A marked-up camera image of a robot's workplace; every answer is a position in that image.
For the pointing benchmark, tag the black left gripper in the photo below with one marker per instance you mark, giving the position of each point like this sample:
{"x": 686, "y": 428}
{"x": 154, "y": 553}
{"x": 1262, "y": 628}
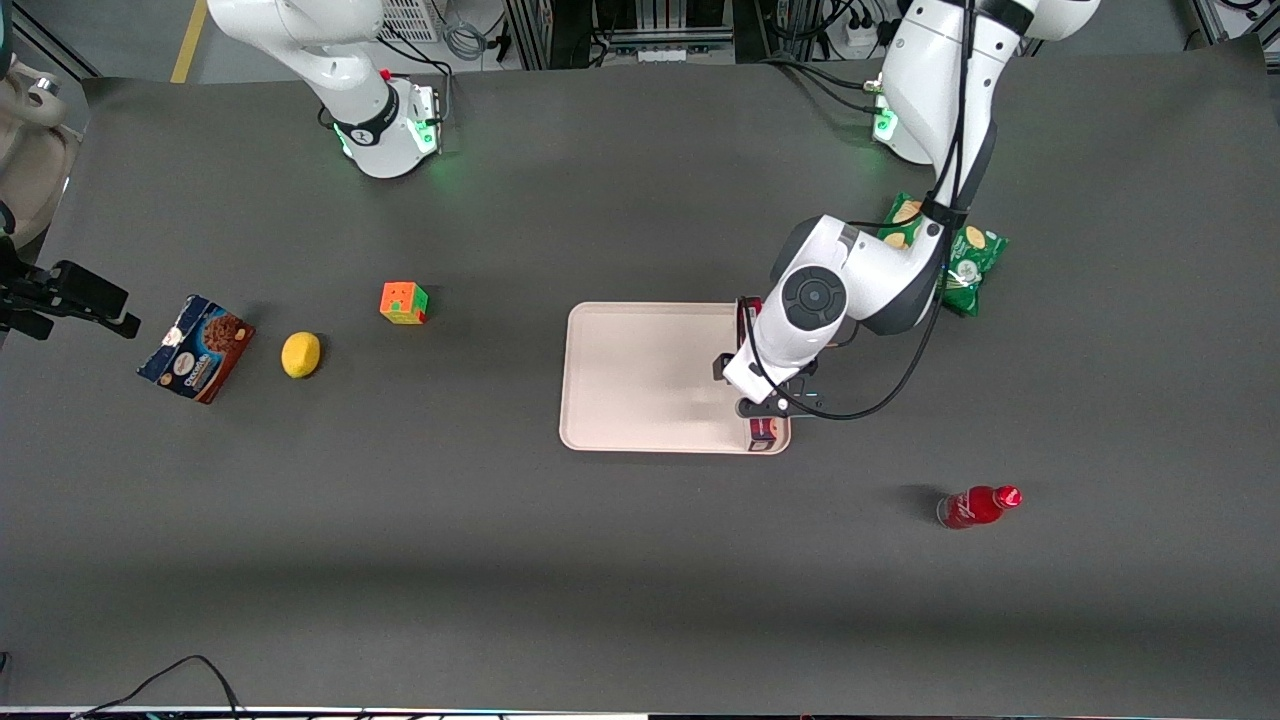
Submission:
{"x": 718, "y": 367}

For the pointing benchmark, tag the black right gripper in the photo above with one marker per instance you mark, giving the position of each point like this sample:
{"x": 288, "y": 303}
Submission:
{"x": 62, "y": 290}

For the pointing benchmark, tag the red cookie box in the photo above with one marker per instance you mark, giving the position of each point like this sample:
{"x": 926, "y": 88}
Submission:
{"x": 765, "y": 435}

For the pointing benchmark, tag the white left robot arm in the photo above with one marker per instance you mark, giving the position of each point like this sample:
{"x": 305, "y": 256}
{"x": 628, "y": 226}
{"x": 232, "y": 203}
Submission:
{"x": 870, "y": 270}

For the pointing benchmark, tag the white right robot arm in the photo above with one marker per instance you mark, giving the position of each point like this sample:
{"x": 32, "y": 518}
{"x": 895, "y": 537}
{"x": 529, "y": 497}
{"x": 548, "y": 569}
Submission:
{"x": 380, "y": 130}

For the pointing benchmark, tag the pale pink plastic tray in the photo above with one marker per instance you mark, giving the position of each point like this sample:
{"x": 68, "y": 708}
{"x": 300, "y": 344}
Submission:
{"x": 640, "y": 380}

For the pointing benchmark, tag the blue chocolate cookie box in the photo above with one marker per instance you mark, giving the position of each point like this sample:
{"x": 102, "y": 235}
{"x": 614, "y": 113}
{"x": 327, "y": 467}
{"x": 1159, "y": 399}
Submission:
{"x": 200, "y": 350}

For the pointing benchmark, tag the yellow lemon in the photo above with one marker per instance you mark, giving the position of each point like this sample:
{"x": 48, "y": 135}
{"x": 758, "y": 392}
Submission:
{"x": 301, "y": 355}

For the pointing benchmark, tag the green potato chips bag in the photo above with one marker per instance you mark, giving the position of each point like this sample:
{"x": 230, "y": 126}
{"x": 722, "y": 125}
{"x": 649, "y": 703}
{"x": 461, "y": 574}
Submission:
{"x": 985, "y": 255}

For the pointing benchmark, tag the red soda bottle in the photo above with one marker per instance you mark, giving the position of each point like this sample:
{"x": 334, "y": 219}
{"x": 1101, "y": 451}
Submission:
{"x": 970, "y": 508}

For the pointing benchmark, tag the colourful puzzle cube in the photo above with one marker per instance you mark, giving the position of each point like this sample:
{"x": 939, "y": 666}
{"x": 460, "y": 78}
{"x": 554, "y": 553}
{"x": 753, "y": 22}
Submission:
{"x": 404, "y": 303}

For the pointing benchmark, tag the white power strip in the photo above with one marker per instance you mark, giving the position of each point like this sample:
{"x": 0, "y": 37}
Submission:
{"x": 868, "y": 32}

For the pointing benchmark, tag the white perforated vent panel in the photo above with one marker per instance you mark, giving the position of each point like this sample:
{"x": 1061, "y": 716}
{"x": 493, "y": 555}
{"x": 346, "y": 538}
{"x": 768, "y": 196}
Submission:
{"x": 410, "y": 18}

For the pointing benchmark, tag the aluminium equipment rack frame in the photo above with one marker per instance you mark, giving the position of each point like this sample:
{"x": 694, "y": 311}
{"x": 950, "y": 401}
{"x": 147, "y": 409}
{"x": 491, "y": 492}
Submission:
{"x": 620, "y": 30}

